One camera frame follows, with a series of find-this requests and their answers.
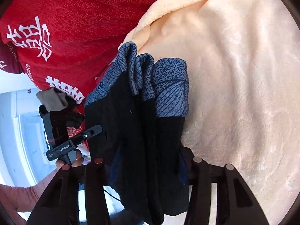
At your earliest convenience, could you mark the black pants blue patterned trim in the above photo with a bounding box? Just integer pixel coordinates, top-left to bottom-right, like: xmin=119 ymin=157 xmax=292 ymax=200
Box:
xmin=85 ymin=42 xmax=189 ymax=224

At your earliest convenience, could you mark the pink sleeved left forearm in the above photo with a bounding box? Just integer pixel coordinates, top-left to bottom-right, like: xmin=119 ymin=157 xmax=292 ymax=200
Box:
xmin=1 ymin=169 xmax=57 ymax=224

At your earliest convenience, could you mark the person's left hand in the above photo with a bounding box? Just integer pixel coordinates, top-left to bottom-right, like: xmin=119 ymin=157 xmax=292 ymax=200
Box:
xmin=55 ymin=149 xmax=84 ymax=171

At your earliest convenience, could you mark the black crumpled garment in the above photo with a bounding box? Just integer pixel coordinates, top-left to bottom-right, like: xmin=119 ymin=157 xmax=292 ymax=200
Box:
xmin=53 ymin=88 xmax=84 ymax=129

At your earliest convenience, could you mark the beige folded cloth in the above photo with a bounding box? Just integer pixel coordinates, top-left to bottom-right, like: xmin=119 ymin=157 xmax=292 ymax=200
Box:
xmin=36 ymin=88 xmax=68 ymax=112

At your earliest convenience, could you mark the dark red pillow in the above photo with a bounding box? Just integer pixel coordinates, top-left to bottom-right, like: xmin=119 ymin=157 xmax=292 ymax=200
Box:
xmin=0 ymin=42 xmax=25 ymax=74

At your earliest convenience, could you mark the red wedding print sofa cover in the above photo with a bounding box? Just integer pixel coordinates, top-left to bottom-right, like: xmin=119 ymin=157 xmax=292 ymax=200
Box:
xmin=0 ymin=0 xmax=191 ymax=104

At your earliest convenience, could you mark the cream fleece blanket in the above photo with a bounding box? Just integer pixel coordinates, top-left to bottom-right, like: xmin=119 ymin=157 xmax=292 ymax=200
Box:
xmin=126 ymin=0 xmax=299 ymax=224

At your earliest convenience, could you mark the black cable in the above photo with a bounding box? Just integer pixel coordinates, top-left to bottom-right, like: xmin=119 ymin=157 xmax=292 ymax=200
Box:
xmin=103 ymin=188 xmax=123 ymax=202

